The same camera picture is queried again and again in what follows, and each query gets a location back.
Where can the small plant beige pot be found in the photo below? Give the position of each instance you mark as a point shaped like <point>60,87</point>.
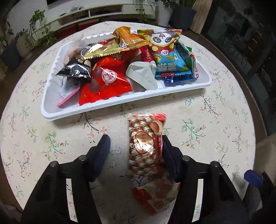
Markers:
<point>23,44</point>

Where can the green seaweed snack packet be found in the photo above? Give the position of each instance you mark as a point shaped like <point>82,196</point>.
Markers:
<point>188,58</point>

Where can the pink lollipop snack bag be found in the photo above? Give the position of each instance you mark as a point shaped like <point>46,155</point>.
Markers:
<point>69,88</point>

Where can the red storage box right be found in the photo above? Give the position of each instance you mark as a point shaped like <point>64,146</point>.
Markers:
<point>84,25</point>

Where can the red heart pattern packet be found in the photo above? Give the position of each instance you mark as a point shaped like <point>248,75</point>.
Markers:
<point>155,188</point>

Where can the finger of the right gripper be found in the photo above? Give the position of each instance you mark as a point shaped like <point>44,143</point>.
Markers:
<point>253,178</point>

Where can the white TV console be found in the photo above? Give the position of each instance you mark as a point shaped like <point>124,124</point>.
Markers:
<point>64,15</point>

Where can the tall bird-of-paradise plant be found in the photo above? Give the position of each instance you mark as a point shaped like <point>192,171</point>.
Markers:
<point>182,15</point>

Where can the trailing vine plant left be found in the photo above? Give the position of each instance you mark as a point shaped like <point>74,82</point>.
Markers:
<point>40,34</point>

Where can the red chocolate snack bag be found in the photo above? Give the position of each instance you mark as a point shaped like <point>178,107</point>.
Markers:
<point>108,80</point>

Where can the black cookie snack bag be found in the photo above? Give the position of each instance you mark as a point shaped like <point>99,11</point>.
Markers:
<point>77,66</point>

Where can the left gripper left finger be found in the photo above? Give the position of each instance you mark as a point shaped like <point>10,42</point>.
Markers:
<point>48,200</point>

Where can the white plastic tray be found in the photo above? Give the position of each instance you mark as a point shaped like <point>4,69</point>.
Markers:
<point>51,111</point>

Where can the trailing vine plant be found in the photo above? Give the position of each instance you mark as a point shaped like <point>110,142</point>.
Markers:
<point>147,11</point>
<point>40,34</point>

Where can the red storage box left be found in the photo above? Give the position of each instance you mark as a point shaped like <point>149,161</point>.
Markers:
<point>66,31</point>

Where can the small leafy plant white pot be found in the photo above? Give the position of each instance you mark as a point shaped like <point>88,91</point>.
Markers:
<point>164,11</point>

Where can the beige curtain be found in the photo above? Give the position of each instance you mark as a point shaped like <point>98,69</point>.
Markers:
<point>202,8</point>

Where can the red storage box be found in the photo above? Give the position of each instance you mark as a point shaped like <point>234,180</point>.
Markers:
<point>84,25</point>
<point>66,31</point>

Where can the glass sliding door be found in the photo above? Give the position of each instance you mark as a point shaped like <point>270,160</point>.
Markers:
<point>244,31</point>

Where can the tall tree plant dark pot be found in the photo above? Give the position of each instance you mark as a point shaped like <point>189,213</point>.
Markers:
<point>9,53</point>

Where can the panda snack bag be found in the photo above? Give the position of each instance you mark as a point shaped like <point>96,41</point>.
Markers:
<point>162,47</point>

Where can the trailing vine plant right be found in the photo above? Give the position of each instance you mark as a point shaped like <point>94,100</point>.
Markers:
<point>147,11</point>

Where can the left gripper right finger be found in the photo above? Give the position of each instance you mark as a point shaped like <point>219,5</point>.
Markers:
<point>221,202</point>

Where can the white red ice-cream style packet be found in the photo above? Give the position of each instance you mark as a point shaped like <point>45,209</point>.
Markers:
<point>142,69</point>

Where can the gold red pie packet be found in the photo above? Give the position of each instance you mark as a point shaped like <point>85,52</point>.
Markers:
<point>101,49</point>

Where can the orange snack packet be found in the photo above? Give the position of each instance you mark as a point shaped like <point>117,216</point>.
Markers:
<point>127,40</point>

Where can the pale pink long packet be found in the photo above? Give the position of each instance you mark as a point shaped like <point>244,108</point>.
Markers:
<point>74,49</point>

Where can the blue Tipo bread packet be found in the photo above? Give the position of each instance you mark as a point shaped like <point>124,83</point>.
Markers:
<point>179,78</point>

